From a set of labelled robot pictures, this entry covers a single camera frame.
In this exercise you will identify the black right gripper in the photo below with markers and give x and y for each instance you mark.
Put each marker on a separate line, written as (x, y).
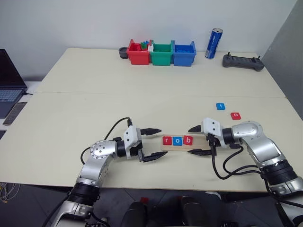
(213, 142)

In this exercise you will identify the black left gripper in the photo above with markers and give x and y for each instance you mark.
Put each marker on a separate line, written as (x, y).
(139, 152)

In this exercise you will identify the wooden letter board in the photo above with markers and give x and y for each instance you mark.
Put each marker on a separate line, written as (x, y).
(198, 144)

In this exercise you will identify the red b letter tile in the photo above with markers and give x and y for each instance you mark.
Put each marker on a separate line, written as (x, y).
(188, 140)

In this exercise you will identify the red r letter tile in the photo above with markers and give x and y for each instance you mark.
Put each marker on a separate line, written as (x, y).
(167, 140)

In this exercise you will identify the blue o letter tile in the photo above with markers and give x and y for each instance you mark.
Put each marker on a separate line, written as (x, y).
(177, 141)

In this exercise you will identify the blue t letter tile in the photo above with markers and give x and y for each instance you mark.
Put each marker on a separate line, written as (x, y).
(220, 106)

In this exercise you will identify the red o letter tile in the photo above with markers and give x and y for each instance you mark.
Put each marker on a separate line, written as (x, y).
(236, 116)

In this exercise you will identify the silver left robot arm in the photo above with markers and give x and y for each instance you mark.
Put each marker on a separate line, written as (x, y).
(94, 160)

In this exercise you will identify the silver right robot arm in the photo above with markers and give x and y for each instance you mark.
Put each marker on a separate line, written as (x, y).
(262, 151)

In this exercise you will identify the small red object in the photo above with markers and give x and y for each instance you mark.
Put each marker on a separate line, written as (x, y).
(145, 199)

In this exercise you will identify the dark rounded shape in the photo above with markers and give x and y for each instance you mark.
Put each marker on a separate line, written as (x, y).
(137, 214)
(194, 210)

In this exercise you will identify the blue plastic bin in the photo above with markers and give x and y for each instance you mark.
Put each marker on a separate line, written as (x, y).
(182, 59)

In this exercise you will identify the green plastic bin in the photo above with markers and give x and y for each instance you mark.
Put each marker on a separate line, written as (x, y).
(162, 59)

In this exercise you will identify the red plastic bin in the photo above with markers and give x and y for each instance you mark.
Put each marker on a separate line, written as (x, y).
(138, 58)

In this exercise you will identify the grey handheld controller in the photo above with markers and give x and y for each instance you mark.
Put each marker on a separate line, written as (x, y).
(242, 62)

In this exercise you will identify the dark grey round cup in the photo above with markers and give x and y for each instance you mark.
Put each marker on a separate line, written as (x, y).
(123, 53)

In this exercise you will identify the white toy brick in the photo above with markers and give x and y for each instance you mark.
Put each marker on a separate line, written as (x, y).
(150, 47)

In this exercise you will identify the blue drink can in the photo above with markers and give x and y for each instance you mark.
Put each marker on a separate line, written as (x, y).
(213, 43)

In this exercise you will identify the green toy brick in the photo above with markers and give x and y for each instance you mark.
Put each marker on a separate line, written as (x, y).
(143, 46)

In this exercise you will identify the blue toy brick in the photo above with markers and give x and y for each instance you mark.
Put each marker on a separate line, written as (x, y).
(146, 42)

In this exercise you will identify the grey remote control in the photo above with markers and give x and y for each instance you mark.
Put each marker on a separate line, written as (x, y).
(14, 114)

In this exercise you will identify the dark flat device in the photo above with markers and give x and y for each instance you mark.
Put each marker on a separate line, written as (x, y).
(2, 134)

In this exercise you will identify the dark laptop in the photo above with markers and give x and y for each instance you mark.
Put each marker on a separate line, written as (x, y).
(9, 79)

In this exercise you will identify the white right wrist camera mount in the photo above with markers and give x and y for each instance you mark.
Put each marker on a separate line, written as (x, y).
(211, 127)

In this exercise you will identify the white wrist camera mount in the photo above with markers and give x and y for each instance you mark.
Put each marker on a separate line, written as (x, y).
(131, 139)
(211, 127)

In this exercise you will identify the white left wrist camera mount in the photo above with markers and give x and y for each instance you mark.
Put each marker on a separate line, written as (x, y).
(131, 139)

